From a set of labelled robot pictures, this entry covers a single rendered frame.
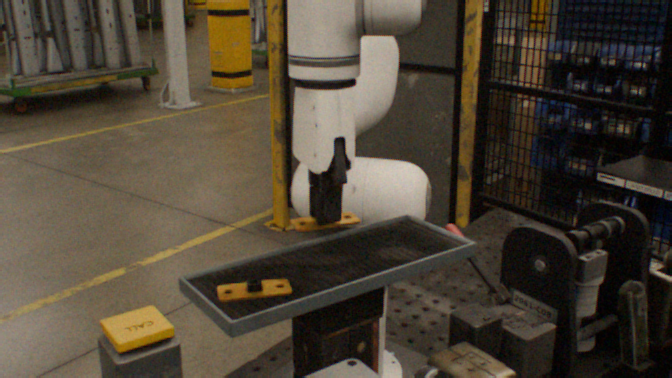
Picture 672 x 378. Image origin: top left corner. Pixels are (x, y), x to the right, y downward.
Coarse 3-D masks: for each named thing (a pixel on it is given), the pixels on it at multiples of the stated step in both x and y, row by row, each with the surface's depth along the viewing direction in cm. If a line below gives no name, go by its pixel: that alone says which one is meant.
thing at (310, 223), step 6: (342, 216) 87; (348, 216) 87; (354, 216) 87; (294, 222) 85; (300, 222) 85; (306, 222) 85; (312, 222) 85; (336, 222) 85; (342, 222) 85; (348, 222) 85; (354, 222) 85; (360, 222) 85; (300, 228) 83; (306, 228) 83; (312, 228) 83; (318, 228) 83
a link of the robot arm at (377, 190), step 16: (368, 160) 112; (384, 160) 112; (352, 176) 110; (368, 176) 109; (384, 176) 109; (400, 176) 109; (416, 176) 110; (352, 192) 110; (368, 192) 109; (384, 192) 108; (400, 192) 108; (416, 192) 109; (352, 208) 110; (368, 208) 109; (384, 208) 109; (400, 208) 108; (416, 208) 109; (352, 224) 112; (368, 224) 111
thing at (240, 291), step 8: (248, 280) 79; (256, 280) 79; (264, 280) 81; (272, 280) 81; (280, 280) 81; (288, 280) 81; (224, 288) 79; (232, 288) 79; (240, 288) 79; (248, 288) 78; (256, 288) 78; (264, 288) 79; (272, 288) 79; (280, 288) 79; (288, 288) 79; (224, 296) 77; (232, 296) 77; (240, 296) 77; (248, 296) 77; (256, 296) 77; (264, 296) 78
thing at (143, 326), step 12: (132, 312) 74; (144, 312) 74; (156, 312) 74; (108, 324) 72; (120, 324) 72; (132, 324) 72; (144, 324) 72; (156, 324) 72; (168, 324) 72; (108, 336) 71; (120, 336) 70; (132, 336) 70; (144, 336) 70; (156, 336) 71; (168, 336) 71; (120, 348) 68; (132, 348) 69
